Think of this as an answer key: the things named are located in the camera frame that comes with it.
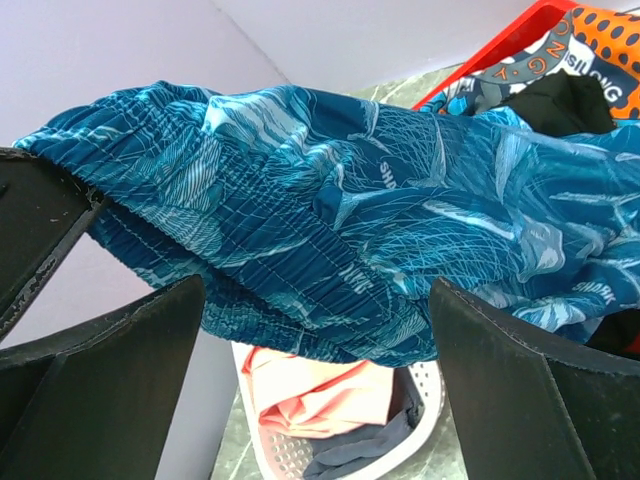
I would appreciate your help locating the blue leaf-print shorts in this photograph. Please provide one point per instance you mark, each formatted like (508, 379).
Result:
(318, 222)

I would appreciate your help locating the orange dotted patterned shorts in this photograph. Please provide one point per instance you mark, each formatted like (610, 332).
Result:
(586, 41)

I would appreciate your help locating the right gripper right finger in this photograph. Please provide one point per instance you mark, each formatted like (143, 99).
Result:
(529, 404)

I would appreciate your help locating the white perforated basket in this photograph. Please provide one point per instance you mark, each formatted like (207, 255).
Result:
(281, 457)

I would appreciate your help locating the red plastic tray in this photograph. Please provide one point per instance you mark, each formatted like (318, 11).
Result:
(529, 26)

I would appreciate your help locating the dark grey cloth in basket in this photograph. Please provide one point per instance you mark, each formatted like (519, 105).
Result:
(344, 454)

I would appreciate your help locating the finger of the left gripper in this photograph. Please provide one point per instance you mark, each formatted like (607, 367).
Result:
(44, 212)

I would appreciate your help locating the pink cloth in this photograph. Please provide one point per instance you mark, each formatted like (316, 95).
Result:
(304, 398)

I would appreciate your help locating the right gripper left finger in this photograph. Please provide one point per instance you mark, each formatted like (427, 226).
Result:
(96, 401)

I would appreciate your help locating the black garment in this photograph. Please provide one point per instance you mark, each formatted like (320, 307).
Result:
(560, 104)

